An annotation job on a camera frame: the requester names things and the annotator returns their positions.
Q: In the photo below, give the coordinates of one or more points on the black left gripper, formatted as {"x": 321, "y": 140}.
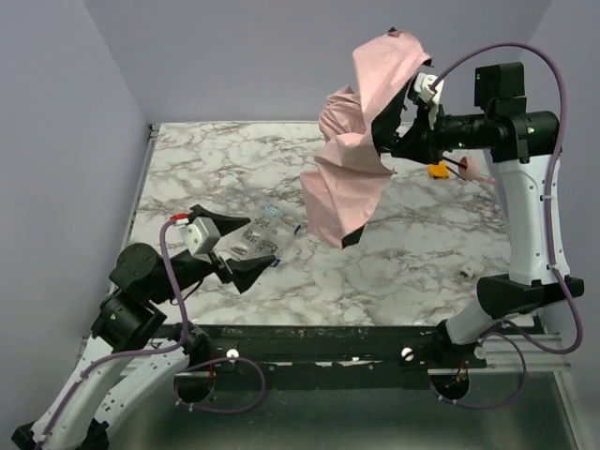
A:
{"x": 220, "y": 262}

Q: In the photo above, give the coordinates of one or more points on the yellow tape measure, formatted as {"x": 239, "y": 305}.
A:
{"x": 438, "y": 171}

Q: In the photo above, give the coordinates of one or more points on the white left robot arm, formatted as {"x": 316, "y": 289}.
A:
{"x": 142, "y": 335}

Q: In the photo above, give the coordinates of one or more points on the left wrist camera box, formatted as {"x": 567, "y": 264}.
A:
{"x": 200, "y": 235}

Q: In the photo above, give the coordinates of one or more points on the clear bag of screws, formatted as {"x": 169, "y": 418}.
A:
{"x": 270, "y": 232}

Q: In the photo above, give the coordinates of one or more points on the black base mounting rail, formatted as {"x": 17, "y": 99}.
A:
{"x": 294, "y": 357}

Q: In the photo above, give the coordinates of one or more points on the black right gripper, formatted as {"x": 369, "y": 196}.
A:
{"x": 417, "y": 136}

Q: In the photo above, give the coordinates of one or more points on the aluminium frame rail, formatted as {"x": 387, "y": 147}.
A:
{"x": 153, "y": 130}

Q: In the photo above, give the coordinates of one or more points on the small white cylinder part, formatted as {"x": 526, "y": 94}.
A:
{"x": 466, "y": 271}

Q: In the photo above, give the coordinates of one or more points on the pink folding umbrella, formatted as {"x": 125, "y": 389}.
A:
{"x": 357, "y": 123}

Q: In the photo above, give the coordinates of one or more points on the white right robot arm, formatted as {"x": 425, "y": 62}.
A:
{"x": 525, "y": 150}

